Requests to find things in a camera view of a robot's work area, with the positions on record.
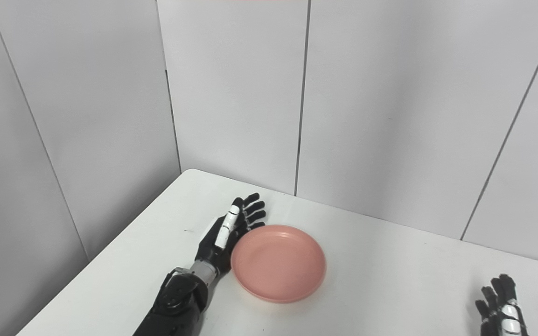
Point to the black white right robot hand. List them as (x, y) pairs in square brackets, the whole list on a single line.
[(502, 317)]

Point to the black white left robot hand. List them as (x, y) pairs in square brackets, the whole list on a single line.
[(213, 247)]

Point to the pink round plate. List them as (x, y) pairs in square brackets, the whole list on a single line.
[(278, 263)]

